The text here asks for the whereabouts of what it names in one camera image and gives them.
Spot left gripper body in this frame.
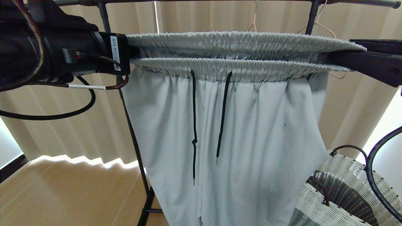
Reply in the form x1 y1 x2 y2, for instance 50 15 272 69
44 30 140 83

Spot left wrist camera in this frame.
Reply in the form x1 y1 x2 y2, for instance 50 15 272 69
28 0 99 33

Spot pink clothes hanger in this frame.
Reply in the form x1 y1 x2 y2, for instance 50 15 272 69
297 0 347 79
248 0 258 33

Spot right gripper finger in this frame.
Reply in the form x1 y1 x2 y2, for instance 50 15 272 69
350 39 402 56
317 50 402 88

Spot white laundry basket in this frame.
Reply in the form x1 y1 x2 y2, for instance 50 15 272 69
289 145 402 226

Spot black clothes rack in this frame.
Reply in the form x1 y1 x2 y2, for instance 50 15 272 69
53 0 402 226

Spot pale grey shorts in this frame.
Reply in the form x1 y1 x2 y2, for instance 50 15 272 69
121 31 367 226

